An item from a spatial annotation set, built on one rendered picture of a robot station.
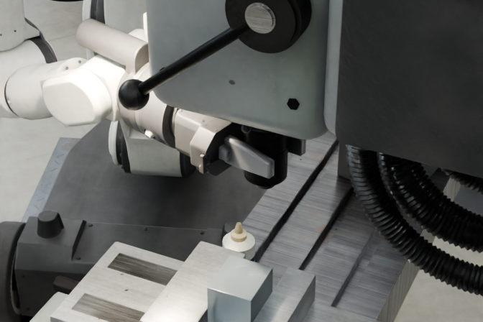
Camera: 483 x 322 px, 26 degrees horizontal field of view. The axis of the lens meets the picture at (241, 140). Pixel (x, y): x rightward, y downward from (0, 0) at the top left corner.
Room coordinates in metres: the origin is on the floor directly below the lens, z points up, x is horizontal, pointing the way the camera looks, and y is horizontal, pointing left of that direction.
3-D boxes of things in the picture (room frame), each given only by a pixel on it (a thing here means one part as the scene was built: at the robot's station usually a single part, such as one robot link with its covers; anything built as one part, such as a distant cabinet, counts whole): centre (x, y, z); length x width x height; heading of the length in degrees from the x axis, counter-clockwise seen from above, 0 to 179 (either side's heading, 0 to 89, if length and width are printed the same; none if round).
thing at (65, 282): (0.95, 0.21, 1.00); 0.04 x 0.02 x 0.02; 66
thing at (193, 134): (0.98, 0.04, 1.23); 0.13 x 0.12 x 0.10; 140
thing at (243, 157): (0.90, 0.00, 1.23); 0.06 x 0.02 x 0.03; 50
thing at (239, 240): (1.00, 0.00, 1.01); 0.04 x 0.04 x 0.11
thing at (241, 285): (0.86, 0.00, 1.07); 0.06 x 0.05 x 0.06; 156
